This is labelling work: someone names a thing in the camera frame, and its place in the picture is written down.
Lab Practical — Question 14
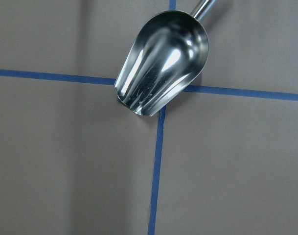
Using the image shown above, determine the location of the metal scoop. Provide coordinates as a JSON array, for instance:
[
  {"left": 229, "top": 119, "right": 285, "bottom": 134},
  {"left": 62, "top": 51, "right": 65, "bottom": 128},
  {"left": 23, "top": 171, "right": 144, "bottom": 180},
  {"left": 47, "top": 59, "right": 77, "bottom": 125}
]
[{"left": 115, "top": 0, "right": 216, "bottom": 117}]

